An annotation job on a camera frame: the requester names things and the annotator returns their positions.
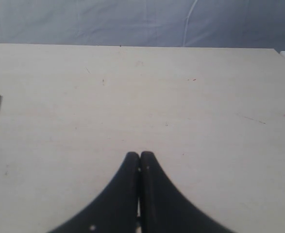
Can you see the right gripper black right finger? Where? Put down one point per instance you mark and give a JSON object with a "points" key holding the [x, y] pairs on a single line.
{"points": [[164, 209]]}

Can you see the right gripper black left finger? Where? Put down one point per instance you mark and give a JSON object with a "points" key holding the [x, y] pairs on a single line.
{"points": [[114, 210]]}

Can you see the grey-blue backdrop cloth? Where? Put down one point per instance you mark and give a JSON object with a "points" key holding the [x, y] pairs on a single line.
{"points": [[152, 23]]}

